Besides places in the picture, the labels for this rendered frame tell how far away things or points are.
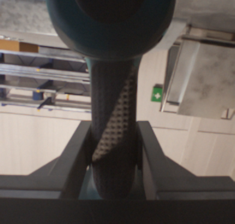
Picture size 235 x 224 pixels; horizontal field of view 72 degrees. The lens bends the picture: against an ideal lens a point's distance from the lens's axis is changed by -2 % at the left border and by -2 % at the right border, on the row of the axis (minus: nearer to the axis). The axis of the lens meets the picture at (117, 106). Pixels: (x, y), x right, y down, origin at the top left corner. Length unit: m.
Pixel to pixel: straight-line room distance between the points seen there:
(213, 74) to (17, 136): 5.99
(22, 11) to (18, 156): 6.67
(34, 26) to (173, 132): 5.97
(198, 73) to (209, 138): 4.04
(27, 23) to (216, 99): 3.42
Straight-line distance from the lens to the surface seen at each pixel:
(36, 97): 4.86
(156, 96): 5.36
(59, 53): 4.32
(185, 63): 3.15
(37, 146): 6.48
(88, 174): 0.17
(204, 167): 7.53
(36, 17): 0.41
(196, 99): 3.42
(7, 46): 1.17
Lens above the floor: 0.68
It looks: 16 degrees up
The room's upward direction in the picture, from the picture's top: 173 degrees counter-clockwise
